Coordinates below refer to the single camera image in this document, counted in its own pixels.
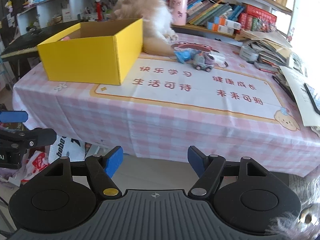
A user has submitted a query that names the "black electronic keyboard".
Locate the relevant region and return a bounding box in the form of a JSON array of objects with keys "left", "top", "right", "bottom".
[{"left": 1, "top": 20, "right": 80, "bottom": 61}]

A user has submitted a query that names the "pink plush pig toy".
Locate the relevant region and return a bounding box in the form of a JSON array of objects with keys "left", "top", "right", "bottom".
[{"left": 60, "top": 36, "right": 71, "bottom": 41}]

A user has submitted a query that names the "orange fluffy cat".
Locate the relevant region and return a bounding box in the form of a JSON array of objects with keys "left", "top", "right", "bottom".
[{"left": 111, "top": 0, "right": 178, "bottom": 57}]

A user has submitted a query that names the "white paper sheet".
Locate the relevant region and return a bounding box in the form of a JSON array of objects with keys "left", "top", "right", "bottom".
[{"left": 280, "top": 66, "right": 319, "bottom": 127}]

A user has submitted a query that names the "dark blue spray bottle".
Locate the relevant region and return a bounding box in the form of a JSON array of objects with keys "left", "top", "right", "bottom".
[{"left": 209, "top": 51, "right": 228, "bottom": 68}]

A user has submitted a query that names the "pink checkered tablecloth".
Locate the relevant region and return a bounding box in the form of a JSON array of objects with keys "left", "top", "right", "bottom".
[{"left": 12, "top": 35, "right": 319, "bottom": 177}]

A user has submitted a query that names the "orange white medicine box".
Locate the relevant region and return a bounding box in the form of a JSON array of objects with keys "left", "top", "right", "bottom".
[
  {"left": 214, "top": 17, "right": 241, "bottom": 30},
  {"left": 207, "top": 22, "right": 234, "bottom": 35}
]

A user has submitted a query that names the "black pen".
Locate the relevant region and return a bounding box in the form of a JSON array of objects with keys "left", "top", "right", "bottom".
[{"left": 272, "top": 75, "right": 296, "bottom": 102}]

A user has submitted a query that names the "blue plastic wrapper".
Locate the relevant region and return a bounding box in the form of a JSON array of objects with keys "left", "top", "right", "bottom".
[{"left": 174, "top": 49, "right": 199, "bottom": 64}]

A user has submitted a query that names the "black smartphone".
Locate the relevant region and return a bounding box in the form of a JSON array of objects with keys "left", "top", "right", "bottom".
[{"left": 304, "top": 83, "right": 320, "bottom": 115}]

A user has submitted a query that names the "stack of papers and books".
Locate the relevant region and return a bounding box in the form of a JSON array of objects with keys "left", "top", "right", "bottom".
[{"left": 235, "top": 30, "right": 308, "bottom": 76}]

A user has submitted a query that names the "pink cartoon cup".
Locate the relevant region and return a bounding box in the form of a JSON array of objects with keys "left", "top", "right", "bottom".
[{"left": 169, "top": 0, "right": 188, "bottom": 26}]

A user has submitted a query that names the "red box on books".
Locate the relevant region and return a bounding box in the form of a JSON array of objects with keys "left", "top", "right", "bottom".
[{"left": 244, "top": 4, "right": 277, "bottom": 24}]

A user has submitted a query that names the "orange white medicine box upper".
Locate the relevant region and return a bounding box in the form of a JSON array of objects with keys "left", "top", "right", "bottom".
[{"left": 214, "top": 17, "right": 241, "bottom": 30}]

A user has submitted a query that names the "orange white medicine box lower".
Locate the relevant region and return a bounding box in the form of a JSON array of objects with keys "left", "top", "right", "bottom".
[{"left": 207, "top": 22, "right": 234, "bottom": 35}]

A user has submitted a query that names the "yellow cardboard box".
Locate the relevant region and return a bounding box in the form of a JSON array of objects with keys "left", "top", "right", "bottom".
[{"left": 37, "top": 18, "right": 143, "bottom": 85}]

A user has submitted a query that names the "grey purple toy truck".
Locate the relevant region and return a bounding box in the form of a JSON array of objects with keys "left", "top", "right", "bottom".
[{"left": 193, "top": 52, "right": 215, "bottom": 72}]

